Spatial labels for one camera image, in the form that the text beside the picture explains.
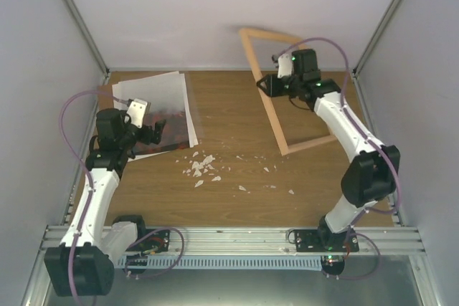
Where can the left aluminium corner post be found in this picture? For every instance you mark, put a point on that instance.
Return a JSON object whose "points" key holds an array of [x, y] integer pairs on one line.
{"points": [[87, 37]]}

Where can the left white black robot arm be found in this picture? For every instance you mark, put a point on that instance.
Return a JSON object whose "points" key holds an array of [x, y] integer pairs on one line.
{"points": [[83, 264]]}

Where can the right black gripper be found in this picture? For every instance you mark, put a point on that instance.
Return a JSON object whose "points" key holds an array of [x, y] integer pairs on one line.
{"points": [[270, 82]]}

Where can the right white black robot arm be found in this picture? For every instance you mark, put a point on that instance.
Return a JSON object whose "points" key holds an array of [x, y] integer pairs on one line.
{"points": [[370, 175]]}

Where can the clear plastic frame sheet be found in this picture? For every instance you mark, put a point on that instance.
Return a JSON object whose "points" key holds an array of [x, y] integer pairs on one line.
{"points": [[191, 111]]}

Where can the brown frame backing board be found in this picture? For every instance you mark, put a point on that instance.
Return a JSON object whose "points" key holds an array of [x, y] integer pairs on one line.
{"points": [[105, 97]]}

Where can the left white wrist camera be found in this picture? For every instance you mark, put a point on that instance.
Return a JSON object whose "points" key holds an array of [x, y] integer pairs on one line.
{"points": [[137, 110]]}

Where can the light wooden picture frame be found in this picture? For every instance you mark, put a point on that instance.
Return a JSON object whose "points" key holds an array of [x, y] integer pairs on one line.
{"points": [[246, 34]]}

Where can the right aluminium corner post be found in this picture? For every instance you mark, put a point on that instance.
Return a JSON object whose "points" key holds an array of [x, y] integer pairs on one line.
{"points": [[377, 35]]}

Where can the aluminium front mounting rail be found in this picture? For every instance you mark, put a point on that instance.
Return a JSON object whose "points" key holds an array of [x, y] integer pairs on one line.
{"points": [[274, 241]]}

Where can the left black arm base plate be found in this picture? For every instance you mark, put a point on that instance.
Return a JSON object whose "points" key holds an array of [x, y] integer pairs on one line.
{"points": [[153, 244]]}

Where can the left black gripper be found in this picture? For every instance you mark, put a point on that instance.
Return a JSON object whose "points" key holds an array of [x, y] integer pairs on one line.
{"points": [[157, 132]]}

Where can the white paper sheet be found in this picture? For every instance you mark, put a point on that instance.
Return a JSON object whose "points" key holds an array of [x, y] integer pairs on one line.
{"points": [[150, 87]]}

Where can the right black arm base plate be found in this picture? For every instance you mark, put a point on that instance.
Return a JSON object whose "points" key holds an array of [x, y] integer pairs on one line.
{"points": [[312, 240]]}

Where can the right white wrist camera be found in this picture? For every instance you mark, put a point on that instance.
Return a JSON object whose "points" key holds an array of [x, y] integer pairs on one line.
{"points": [[284, 64]]}

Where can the aluminium corner post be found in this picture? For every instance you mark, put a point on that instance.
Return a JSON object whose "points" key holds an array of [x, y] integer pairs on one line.
{"points": [[87, 37], [377, 35]]}

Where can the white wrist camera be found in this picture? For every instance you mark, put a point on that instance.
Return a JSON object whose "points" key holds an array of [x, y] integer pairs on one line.
{"points": [[137, 110], [284, 64]]}

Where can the slotted grey cable duct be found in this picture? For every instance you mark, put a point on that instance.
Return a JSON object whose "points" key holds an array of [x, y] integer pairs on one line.
{"points": [[310, 263]]}

